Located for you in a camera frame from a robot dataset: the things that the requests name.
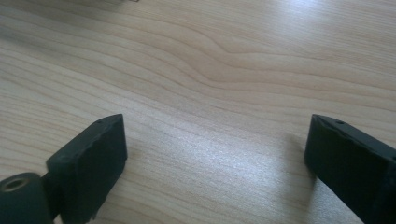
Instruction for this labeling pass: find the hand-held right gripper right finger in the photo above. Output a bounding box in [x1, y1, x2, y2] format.
[304, 113, 396, 224]

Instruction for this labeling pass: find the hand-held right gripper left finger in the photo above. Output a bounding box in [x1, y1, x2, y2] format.
[46, 113, 129, 224]

